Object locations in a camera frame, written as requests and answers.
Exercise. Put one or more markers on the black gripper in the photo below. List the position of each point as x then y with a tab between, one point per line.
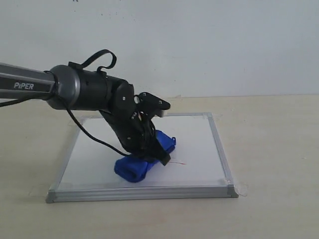
135	130

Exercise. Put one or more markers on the clear tape far right corner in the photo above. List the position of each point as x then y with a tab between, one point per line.
214	116

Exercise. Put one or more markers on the clear tape corner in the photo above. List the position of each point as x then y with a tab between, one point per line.
214	116
42	190
241	189

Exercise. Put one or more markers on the blue cloth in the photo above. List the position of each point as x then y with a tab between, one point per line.
134	170

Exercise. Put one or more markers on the clear tape near left corner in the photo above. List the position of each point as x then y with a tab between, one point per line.
42	190

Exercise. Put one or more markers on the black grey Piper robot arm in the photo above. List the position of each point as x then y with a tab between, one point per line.
71	88

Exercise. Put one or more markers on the clear tape near right corner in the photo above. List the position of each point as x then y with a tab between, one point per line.
241	189

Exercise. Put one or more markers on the white board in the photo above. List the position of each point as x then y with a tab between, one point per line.
198	167

